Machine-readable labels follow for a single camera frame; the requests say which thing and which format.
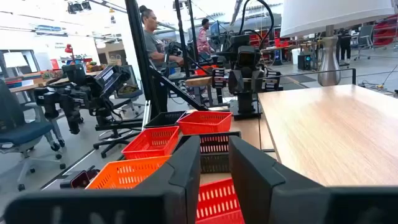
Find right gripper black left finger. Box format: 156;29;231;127
2;135;201;224

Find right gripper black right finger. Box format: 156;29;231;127
228;136;398;224

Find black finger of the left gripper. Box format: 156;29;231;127
248;68;266;94
228;70;247;95

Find orange plastic slotted basket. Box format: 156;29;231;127
85;155;172;190

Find person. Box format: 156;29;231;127
196;17;216;63
139;4;185;113

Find red plastic slotted basket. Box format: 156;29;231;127
121;126;180;161
195;177;246;224
176;111;233;135

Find black plastic slotted basket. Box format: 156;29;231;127
174;131;242;174
143;111;187;129

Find black tripod pole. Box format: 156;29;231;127
173;0;200;78

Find black office chair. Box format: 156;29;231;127
92;65;144;159

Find silver lamp with white shade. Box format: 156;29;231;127
279;0;396;87

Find grey office chair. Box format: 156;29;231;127
353;24;374;60

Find red storage rack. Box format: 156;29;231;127
372;14;398;48

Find blue office chair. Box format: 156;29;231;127
0;79;67;192

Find red desk lamp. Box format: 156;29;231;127
64;43;76;62

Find black ceiling spotlights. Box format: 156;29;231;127
67;0;93;15

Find wooden desk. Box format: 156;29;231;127
8;70;103;94

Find black looped cable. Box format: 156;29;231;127
238;0;276;49

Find black metal rig frame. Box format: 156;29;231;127
124;0;210;119

